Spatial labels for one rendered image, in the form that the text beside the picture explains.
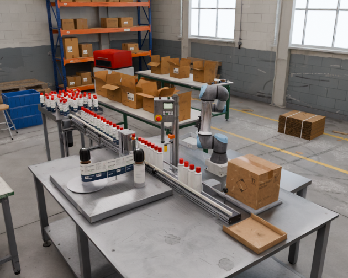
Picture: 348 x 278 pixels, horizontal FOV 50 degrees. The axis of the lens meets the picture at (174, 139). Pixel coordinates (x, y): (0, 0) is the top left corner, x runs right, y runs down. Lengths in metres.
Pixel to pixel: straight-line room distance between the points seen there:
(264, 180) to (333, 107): 5.76
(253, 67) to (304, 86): 1.43
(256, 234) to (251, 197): 0.32
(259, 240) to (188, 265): 0.50
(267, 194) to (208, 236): 0.57
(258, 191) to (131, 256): 0.96
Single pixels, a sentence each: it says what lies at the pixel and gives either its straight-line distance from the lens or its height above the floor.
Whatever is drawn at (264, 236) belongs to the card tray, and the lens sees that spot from 2.45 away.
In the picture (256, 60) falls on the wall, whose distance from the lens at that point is 9.17.
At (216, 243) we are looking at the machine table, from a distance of 2.34.
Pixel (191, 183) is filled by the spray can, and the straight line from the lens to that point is 2.76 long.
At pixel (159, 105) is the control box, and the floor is 1.43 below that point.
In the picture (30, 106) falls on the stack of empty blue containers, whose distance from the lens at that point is 7.47.
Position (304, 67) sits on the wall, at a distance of 8.46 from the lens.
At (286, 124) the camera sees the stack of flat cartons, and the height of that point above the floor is 0.18.
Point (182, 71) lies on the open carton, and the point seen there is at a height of 0.92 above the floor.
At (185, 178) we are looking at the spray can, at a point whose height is 0.96.
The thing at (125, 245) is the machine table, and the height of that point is 0.83.
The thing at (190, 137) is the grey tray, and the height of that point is 0.95.
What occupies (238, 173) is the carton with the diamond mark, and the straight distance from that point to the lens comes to 2.68.
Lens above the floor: 2.19
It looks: 20 degrees down
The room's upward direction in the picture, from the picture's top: straight up
